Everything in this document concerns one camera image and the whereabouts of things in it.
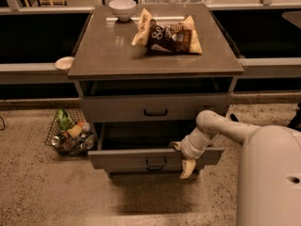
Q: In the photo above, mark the black wheeled stand base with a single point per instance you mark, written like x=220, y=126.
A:
x=266, y=114

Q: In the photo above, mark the brown chip bag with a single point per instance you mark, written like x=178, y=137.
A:
x=179, y=38

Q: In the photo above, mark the grey drawer cabinet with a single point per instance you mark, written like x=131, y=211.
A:
x=107, y=64

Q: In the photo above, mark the white bowl on cabinet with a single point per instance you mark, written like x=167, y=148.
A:
x=123, y=9

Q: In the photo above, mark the small white bowl on ledge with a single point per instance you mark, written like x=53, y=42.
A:
x=64, y=63

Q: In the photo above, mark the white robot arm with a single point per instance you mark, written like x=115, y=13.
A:
x=269, y=174

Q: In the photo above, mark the wire basket with items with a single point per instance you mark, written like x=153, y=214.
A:
x=70, y=134

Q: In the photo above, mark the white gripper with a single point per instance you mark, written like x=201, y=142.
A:
x=188, y=148

